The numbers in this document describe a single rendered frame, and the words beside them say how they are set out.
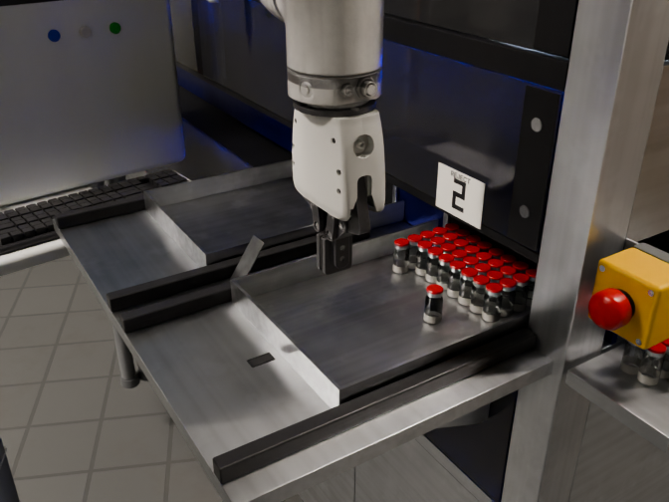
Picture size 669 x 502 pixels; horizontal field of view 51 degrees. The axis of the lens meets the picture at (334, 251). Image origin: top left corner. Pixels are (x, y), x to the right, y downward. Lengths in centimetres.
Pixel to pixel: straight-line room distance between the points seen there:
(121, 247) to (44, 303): 169
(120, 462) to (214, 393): 126
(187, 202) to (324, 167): 61
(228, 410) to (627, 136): 49
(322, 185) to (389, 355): 26
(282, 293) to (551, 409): 37
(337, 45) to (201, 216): 62
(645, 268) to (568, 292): 9
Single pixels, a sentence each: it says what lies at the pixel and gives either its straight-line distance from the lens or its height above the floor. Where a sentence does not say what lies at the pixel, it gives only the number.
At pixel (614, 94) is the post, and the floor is 119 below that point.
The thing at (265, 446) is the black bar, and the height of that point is 90.
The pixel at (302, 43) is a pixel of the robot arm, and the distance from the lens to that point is 60.
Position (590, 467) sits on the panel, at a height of 68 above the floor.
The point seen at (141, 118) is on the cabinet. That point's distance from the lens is 156.
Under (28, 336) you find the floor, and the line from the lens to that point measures 261.
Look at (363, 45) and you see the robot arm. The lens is 60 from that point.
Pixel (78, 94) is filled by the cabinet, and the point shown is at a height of 99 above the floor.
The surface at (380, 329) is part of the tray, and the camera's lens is 86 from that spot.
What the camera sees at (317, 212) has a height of 108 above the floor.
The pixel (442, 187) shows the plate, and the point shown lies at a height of 102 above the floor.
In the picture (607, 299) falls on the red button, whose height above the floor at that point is 101.
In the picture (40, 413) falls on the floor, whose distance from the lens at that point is 225.
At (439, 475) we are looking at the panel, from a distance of 115.
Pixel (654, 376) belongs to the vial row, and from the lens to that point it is 84.
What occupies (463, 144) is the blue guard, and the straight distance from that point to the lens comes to 87.
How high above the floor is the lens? 137
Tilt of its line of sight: 28 degrees down
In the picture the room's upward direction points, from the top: straight up
